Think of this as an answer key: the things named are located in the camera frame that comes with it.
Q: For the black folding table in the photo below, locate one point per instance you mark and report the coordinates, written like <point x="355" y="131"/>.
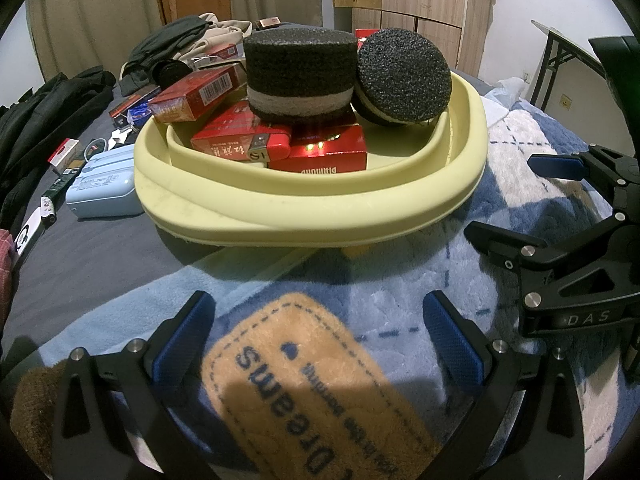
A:
<point x="560" y="50"/>

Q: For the grey bed sheet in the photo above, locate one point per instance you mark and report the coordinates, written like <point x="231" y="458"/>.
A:
<point x="100" y="270"/>

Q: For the small red packet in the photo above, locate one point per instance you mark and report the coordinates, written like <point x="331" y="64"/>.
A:
<point x="222" y="51"/>

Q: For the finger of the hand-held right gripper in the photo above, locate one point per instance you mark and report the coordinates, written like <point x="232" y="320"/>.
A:
<point x="555" y="165"/>
<point x="510" y="245"/>

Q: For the black foam disc white band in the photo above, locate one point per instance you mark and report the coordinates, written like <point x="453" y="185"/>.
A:
<point x="300" y="70"/>
<point x="405" y="75"/>

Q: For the beige cloth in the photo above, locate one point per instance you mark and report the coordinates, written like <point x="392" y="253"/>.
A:
<point x="225" y="32"/>

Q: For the shiny red box gold band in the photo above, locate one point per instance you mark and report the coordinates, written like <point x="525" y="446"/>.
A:
<point x="195" y="95"/>

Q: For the yellow plastic tray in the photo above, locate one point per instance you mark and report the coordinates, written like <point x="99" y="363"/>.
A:
<point x="300" y="225"/>

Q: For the dark blue red packets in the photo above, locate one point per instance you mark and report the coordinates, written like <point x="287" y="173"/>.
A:
<point x="132" y="107"/>

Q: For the wooden wardrobe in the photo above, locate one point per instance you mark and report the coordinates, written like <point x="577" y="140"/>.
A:
<point x="415" y="5"/>

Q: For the red white small box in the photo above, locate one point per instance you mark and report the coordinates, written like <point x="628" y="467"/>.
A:
<point x="64" y="152"/>

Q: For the light blue ribbed case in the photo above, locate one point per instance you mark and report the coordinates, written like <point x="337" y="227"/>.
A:
<point x="100" y="182"/>

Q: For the beige curtain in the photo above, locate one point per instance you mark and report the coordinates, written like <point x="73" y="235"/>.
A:
<point x="95" y="10"/>

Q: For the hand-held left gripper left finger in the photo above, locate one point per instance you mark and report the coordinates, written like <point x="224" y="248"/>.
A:
<point x="182" y="335"/>

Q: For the black round object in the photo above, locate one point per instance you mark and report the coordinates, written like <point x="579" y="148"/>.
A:
<point x="175" y="72"/>

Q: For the light blue cloth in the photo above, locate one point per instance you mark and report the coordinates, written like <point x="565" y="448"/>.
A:
<point x="500" y="105"/>

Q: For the blue white plaid blanket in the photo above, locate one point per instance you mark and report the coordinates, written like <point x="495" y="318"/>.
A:
<point x="350" y="280"/>

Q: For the dark green cloth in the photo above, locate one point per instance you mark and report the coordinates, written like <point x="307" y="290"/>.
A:
<point x="160" y="40"/>

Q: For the red plaid cloth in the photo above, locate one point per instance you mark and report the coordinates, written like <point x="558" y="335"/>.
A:
<point x="6" y="270"/>

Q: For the red and silver box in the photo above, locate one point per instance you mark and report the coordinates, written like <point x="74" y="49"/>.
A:
<point x="230" y="132"/>

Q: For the black jacket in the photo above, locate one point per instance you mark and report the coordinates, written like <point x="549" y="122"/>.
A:
<point x="45" y="125"/>

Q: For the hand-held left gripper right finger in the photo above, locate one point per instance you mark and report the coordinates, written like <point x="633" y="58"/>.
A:
<point x="452" y="340"/>

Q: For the small brown box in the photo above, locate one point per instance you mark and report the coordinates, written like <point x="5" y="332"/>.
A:
<point x="266" y="22"/>

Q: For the large red box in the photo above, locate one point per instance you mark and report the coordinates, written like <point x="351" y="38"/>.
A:
<point x="325" y="152"/>

